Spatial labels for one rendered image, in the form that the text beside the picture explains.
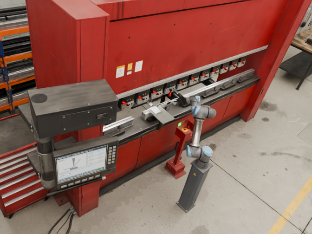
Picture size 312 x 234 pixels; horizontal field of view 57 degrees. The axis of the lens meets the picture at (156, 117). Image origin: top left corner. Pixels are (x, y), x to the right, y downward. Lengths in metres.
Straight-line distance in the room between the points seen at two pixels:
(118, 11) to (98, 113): 0.87
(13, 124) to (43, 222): 1.13
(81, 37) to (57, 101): 0.48
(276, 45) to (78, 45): 3.31
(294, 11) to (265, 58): 0.77
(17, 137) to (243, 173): 3.00
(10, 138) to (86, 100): 1.35
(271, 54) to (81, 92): 3.44
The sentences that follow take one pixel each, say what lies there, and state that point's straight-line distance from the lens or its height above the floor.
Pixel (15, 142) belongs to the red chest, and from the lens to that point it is 2.96.
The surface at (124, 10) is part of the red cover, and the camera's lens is 2.38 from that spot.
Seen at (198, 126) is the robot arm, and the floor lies 1.19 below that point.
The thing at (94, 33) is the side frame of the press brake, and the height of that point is 2.18.
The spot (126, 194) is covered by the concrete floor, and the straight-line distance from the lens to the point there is 3.72.
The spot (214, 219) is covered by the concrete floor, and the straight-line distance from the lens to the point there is 3.79.
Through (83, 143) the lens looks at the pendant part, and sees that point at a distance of 2.05.
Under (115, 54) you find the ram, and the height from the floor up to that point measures 1.85.
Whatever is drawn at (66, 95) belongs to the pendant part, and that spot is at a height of 1.95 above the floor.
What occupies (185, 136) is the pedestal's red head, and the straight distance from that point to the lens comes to 3.46.
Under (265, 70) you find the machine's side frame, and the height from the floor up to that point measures 1.03.
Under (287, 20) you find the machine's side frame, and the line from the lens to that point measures 4.58.
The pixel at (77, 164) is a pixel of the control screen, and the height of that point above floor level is 1.46.
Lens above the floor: 3.05
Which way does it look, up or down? 39 degrees down
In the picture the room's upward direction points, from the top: 12 degrees clockwise
